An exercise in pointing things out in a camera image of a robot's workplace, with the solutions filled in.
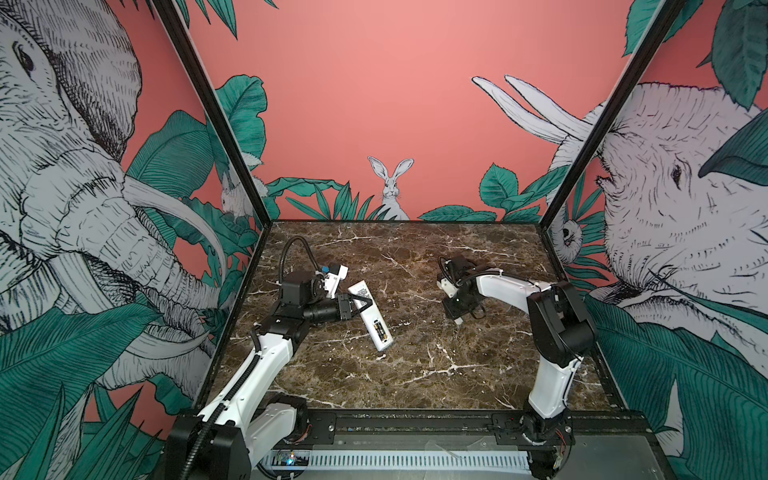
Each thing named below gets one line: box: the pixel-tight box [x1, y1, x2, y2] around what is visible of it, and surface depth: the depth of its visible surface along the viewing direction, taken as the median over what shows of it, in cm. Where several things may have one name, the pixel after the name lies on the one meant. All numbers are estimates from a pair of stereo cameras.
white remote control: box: [348, 280, 394, 352], surface depth 76 cm
